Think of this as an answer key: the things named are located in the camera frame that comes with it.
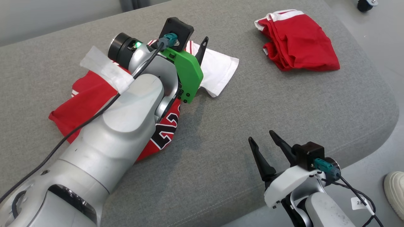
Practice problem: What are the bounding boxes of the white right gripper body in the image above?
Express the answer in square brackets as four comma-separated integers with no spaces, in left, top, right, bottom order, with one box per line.
[264,165,326,209]

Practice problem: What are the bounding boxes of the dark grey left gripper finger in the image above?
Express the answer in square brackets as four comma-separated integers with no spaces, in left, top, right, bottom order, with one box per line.
[195,36,209,67]

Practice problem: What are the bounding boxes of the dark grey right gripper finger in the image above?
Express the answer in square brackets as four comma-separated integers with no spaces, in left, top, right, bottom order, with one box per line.
[248,136,277,183]
[269,130,298,167]

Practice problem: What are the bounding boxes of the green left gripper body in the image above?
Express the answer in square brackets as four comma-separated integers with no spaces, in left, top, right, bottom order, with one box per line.
[159,47,204,104]

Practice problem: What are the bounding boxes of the red Bulls jersey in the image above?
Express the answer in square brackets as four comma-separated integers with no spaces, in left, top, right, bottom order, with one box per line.
[48,39,240,163]

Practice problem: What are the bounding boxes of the red Bulls shorts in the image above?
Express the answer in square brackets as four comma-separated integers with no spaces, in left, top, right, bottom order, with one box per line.
[254,9,341,72]

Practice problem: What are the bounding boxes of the grey fabric sofa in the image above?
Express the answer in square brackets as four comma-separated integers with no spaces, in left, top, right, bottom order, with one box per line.
[0,0,400,227]

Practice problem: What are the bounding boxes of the white tape strip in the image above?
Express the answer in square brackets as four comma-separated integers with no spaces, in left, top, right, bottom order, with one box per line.
[79,45,135,94]

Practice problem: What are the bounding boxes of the white shoe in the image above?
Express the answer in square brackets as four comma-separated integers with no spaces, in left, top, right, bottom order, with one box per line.
[383,171,404,221]

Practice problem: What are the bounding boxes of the black chair castor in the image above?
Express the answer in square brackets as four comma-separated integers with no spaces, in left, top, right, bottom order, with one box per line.
[357,0,379,13]

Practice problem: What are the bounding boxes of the small white cable tag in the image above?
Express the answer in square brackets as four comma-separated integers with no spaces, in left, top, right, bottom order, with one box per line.
[351,197,368,211]

